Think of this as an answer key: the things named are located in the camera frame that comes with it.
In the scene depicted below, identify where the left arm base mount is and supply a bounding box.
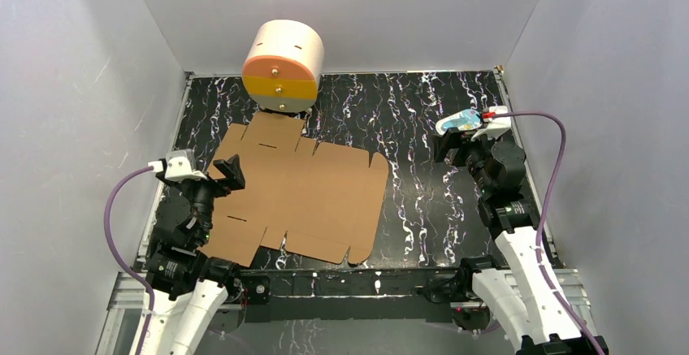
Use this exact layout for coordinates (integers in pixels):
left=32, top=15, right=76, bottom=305
left=207, top=276, right=271, bottom=335

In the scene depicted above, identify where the round pastel drawer cabinet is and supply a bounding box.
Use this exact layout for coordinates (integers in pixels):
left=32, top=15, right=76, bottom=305
left=241, top=19, right=324, bottom=113

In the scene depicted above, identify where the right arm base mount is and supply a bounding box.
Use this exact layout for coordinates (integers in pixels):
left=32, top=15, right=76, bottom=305
left=418, top=255, right=499, bottom=336

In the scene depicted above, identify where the aluminium front rail frame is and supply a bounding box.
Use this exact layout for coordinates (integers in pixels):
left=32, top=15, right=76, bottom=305
left=96, top=268, right=596, bottom=354

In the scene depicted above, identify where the blue white packaged item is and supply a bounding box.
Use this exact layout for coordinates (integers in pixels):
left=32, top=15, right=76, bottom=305
left=435, top=109, right=483, bottom=136

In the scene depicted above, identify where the brown cardboard box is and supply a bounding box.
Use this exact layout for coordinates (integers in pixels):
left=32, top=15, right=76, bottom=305
left=201, top=112, right=389, bottom=267

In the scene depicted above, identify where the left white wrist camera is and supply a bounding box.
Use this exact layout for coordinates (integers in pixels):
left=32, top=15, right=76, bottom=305
left=148, top=149, right=208, bottom=183

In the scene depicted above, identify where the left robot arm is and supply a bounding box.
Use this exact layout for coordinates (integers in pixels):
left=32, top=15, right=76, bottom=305
left=130, top=149, right=246, bottom=354

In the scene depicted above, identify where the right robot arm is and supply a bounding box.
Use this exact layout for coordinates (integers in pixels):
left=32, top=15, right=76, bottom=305
left=432, top=128, right=609, bottom=354

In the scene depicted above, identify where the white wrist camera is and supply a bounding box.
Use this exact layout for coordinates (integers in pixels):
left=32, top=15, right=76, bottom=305
left=148, top=149, right=208, bottom=183
left=470, top=106, right=512, bottom=141

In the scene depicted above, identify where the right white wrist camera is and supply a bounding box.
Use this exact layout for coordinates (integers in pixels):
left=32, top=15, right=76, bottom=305
left=470, top=106, right=512, bottom=141

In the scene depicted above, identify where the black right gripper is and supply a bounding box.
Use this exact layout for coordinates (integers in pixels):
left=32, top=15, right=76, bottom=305
left=431, top=128, right=501, bottom=197

